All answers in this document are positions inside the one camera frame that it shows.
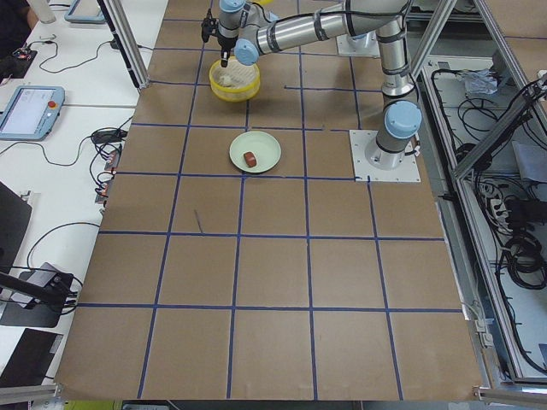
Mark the black cable bundle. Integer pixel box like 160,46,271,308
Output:
495,221,547,291

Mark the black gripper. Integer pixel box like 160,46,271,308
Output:
218,36,236,67

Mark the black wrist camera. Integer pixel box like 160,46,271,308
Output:
201,9,218,43

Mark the aluminium frame post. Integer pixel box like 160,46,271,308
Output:
97,0,150,91

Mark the black power adapter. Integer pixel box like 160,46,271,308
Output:
91,129,127,144

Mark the blue teach pendant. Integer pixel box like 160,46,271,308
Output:
1,85,65,142
64,0,105,24

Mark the yellow lower steamer layer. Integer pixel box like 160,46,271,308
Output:
209,57,261,103

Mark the brown red bun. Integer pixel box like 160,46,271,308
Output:
244,151,257,167

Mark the light green plate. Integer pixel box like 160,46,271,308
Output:
229,131,282,173

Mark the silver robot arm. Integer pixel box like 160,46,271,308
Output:
202,1,422,171

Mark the white steamed bun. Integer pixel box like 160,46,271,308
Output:
219,74,233,88

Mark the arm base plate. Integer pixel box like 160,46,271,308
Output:
337,32,380,59
349,130,421,184

